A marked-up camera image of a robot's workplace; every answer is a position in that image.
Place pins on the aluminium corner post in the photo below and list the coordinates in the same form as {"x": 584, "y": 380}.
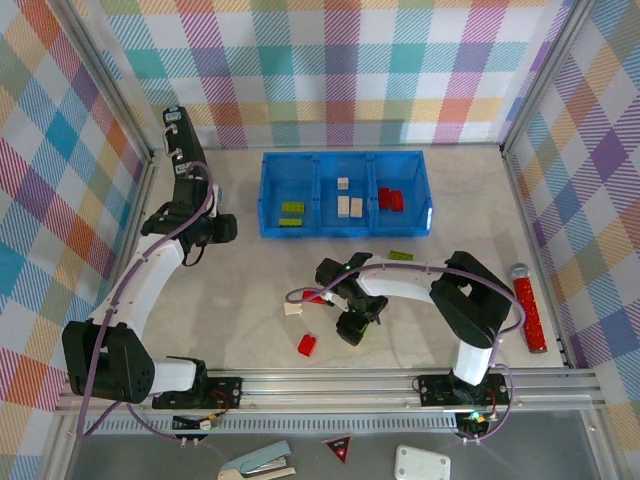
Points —
{"x": 112, "y": 75}
{"x": 542, "y": 75}

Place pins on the red lego brick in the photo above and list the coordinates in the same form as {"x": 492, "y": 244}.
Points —
{"x": 311, "y": 298}
{"x": 397, "y": 201}
{"x": 307, "y": 345}
{"x": 384, "y": 198}

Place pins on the small white lego brick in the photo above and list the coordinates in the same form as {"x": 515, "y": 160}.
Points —
{"x": 343, "y": 183}

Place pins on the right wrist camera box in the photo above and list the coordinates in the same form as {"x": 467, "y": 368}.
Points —
{"x": 329, "y": 298}

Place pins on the aluminium side rail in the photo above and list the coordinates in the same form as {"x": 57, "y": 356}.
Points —
{"x": 142, "y": 185}
{"x": 520, "y": 200}

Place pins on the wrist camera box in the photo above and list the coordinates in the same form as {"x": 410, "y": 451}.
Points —
{"x": 329, "y": 298}
{"x": 216, "y": 200}

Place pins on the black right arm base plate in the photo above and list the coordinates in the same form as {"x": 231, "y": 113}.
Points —
{"x": 432, "y": 392}

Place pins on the blue three-compartment bin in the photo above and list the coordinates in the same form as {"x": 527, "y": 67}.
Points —
{"x": 290, "y": 185}

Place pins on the pale blue stapler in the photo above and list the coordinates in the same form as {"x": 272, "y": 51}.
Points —
{"x": 265, "y": 455}

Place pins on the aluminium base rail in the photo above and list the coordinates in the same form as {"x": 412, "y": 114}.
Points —
{"x": 325, "y": 395}

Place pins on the black toy briefcase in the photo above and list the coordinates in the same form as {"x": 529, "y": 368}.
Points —
{"x": 187, "y": 135}

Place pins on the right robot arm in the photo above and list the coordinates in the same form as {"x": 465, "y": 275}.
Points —
{"x": 400, "y": 282}

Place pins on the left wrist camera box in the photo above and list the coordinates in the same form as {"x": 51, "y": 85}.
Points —
{"x": 216, "y": 200}

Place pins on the red glitter toy microphone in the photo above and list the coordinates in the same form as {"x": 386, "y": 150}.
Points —
{"x": 529, "y": 310}

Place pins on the white rectangular plate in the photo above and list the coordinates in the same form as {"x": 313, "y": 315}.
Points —
{"x": 420, "y": 462}

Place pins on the speckled white lego brick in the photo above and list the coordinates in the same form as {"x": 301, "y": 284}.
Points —
{"x": 356, "y": 207}

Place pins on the red triangle sign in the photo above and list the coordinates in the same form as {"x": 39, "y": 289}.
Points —
{"x": 338, "y": 447}

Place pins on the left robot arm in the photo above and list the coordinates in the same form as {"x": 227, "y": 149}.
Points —
{"x": 145, "y": 280}

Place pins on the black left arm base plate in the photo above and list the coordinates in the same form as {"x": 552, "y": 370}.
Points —
{"x": 227, "y": 392}

